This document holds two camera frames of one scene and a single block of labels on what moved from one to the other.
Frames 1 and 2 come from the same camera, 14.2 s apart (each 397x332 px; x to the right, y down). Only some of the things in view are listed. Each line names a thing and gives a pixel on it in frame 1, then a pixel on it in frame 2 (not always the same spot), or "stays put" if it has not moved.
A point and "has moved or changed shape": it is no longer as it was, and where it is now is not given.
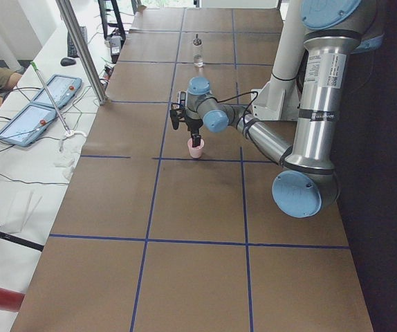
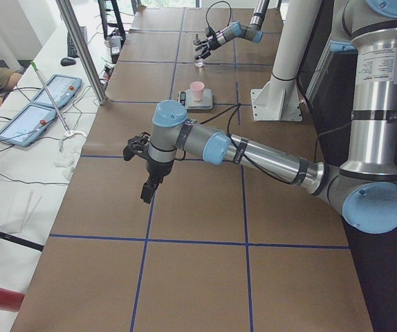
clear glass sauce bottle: x=198 y=57 stays put
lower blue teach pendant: x=28 y=124 stays put
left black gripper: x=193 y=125 → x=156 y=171
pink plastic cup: x=196 y=152 has moved or changed shape
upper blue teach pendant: x=61 y=89 stays put
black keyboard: x=72 y=51 stays put
